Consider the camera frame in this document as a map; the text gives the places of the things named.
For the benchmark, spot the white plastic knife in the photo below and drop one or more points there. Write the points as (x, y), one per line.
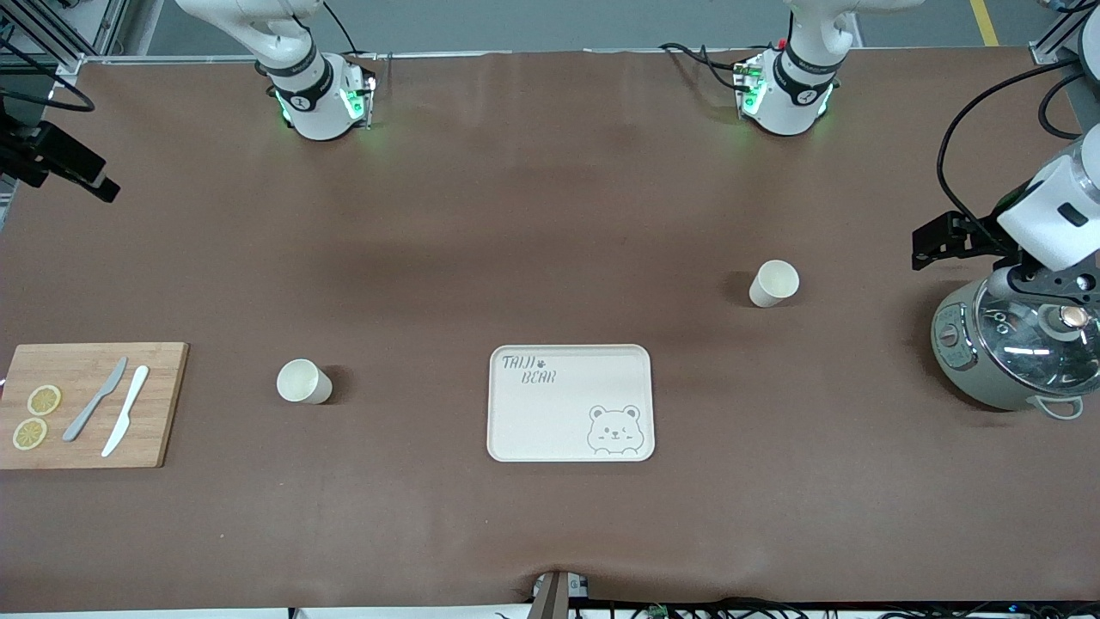
(127, 413)

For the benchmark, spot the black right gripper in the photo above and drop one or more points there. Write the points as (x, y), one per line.
(41, 153)

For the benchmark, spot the aluminium frame profile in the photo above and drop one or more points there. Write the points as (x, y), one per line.
(1057, 34)
(51, 39)

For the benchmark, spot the glass pot lid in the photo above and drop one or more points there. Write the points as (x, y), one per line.
(1023, 348)

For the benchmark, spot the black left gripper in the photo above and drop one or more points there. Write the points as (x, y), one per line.
(978, 238)

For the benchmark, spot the beige bear print tray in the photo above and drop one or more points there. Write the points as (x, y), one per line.
(559, 430)

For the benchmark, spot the grey plastic knife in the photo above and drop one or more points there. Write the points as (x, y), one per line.
(90, 408)

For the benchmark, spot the bamboo cutting board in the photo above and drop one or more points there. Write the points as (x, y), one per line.
(86, 447)

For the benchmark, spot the white plastic cup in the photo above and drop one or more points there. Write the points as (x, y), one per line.
(303, 381)
(773, 283)

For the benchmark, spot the lemon slice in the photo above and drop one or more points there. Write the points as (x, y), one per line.
(44, 400)
(29, 433)

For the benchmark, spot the grey electric cooking pot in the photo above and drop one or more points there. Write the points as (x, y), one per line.
(967, 361)

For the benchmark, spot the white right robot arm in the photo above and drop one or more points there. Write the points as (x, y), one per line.
(314, 107)

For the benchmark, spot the brown table cover mat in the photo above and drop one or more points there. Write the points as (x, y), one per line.
(550, 215)

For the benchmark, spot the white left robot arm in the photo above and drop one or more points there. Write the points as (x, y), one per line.
(795, 103)

